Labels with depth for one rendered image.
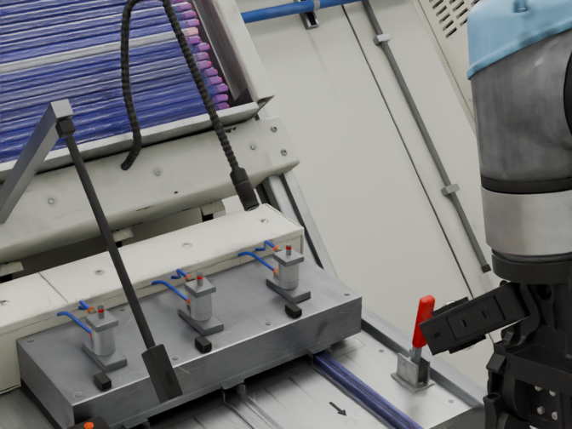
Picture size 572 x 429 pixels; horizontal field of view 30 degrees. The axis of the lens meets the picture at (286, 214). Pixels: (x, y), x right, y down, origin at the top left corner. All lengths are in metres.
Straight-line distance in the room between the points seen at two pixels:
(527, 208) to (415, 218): 2.64
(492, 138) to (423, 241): 2.62
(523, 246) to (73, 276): 0.64
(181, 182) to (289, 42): 2.08
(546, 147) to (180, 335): 0.56
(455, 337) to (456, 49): 1.43
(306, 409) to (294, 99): 2.19
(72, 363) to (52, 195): 0.22
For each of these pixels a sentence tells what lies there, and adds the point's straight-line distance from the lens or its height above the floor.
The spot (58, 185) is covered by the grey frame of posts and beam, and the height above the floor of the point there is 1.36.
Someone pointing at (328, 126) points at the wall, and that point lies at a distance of 3.23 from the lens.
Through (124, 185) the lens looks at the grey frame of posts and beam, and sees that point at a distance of 1.22.
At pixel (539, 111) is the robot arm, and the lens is 0.61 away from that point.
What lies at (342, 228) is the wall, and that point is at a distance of 3.12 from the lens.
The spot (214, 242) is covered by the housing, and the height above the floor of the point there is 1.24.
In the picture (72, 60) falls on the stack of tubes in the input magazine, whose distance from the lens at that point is 1.24.
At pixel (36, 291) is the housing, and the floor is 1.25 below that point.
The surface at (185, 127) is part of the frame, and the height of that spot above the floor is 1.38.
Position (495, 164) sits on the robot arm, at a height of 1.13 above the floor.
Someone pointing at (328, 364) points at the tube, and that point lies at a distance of 1.13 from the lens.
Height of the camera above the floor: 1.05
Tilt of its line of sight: 9 degrees up
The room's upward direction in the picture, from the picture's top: 23 degrees counter-clockwise
